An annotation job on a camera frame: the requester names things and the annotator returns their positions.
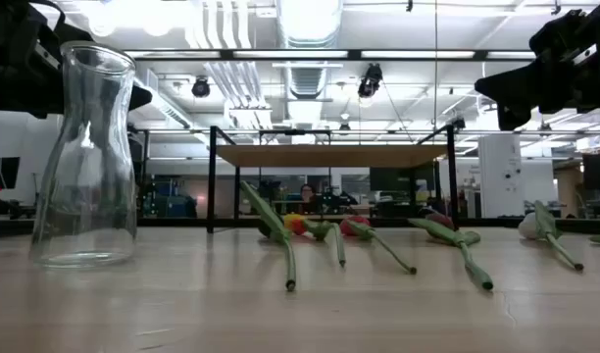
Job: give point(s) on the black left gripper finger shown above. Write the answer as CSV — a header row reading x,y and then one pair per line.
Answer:
x,y
142,98

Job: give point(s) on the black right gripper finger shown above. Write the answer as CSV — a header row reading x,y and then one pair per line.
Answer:
x,y
511,85

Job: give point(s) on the clear glass vase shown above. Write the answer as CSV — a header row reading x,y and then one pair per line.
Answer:
x,y
84,196

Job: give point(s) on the artificial white tulip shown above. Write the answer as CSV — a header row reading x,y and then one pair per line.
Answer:
x,y
528,226

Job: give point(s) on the artificial maroon tulip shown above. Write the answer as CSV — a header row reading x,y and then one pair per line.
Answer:
x,y
452,235

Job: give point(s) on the artificial black tulip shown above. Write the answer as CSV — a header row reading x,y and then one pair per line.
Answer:
x,y
261,208

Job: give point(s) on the artificial yellow orange tulip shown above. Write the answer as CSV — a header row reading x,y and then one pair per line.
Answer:
x,y
295,224

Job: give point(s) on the artificial red tulip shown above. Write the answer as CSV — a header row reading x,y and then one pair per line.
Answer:
x,y
351,226

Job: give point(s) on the wooden shelf black metal legs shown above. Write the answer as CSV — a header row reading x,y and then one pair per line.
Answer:
x,y
329,156

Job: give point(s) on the black metal rack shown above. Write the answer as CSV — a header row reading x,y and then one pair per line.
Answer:
x,y
146,147

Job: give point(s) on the black ceiling spotlight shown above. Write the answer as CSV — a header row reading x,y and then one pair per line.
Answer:
x,y
200,87
370,81

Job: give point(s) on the black monitor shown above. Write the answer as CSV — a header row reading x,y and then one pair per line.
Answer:
x,y
1,171
599,171

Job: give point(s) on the white square pillar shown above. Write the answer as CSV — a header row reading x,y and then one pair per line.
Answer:
x,y
501,176

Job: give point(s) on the blue storage crate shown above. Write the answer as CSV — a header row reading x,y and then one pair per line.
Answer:
x,y
175,206

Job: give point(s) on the person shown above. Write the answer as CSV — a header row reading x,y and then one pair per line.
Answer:
x,y
307,193

